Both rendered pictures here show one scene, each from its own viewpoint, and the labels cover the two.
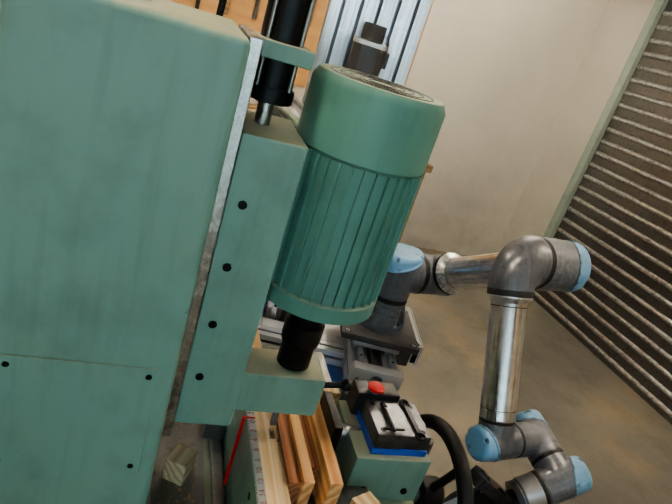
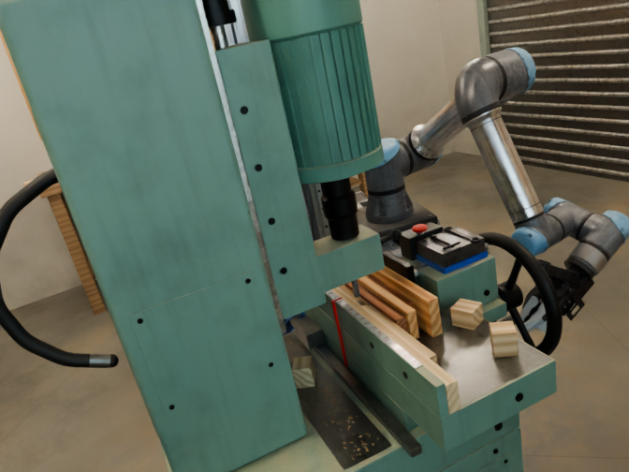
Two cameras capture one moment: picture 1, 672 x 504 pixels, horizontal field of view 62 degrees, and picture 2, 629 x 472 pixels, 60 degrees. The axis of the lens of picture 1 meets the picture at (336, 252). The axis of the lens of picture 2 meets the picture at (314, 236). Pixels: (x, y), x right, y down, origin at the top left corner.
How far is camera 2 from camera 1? 0.21 m
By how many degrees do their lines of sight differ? 1
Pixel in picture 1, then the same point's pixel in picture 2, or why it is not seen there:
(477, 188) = (408, 98)
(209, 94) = (179, 24)
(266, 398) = (342, 271)
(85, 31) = (69, 20)
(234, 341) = (294, 228)
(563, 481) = (607, 233)
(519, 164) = (431, 59)
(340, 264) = (340, 120)
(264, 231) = (270, 124)
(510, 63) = not seen: outside the picture
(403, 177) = (349, 25)
